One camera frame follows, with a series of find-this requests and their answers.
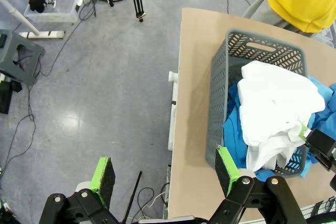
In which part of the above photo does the black box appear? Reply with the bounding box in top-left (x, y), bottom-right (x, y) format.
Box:
top-left (0, 80), bottom-right (24, 115)

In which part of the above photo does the grey step stool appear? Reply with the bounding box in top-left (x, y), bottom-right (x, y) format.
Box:
top-left (0, 29), bottom-right (46, 86)

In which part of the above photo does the grey plastic lattice basket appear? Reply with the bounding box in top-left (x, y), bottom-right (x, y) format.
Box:
top-left (204, 28), bottom-right (310, 178)

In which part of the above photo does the black fuzzy microphone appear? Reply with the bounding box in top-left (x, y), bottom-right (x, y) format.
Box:
top-left (28, 0), bottom-right (57, 14)

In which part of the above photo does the white garment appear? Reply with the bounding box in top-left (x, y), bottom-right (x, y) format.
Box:
top-left (237, 60), bottom-right (327, 173)

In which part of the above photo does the black floor cable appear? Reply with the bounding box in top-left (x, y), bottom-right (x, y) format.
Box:
top-left (0, 0), bottom-right (98, 175)

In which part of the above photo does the thin black rod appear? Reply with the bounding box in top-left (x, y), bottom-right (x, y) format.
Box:
top-left (122, 170), bottom-right (143, 223)

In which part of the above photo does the clear bin with lid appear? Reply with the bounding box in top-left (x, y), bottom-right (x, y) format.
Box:
top-left (23, 0), bottom-right (87, 23)

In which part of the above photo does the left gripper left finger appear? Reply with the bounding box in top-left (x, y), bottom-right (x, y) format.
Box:
top-left (39, 157), bottom-right (121, 224)

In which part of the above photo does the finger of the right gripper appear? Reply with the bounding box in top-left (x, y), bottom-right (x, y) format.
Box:
top-left (299, 125), bottom-right (336, 173)

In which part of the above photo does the blue garment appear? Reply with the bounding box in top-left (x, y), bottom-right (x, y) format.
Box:
top-left (222, 76), bottom-right (336, 180)

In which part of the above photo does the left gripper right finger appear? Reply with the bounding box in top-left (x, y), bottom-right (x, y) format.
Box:
top-left (207, 146), bottom-right (307, 224)

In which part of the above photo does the white table frame rail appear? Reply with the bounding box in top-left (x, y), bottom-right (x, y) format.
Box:
top-left (167, 70), bottom-right (180, 152)

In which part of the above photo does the person in yellow hoodie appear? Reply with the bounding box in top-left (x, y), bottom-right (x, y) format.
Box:
top-left (240, 0), bottom-right (336, 40)

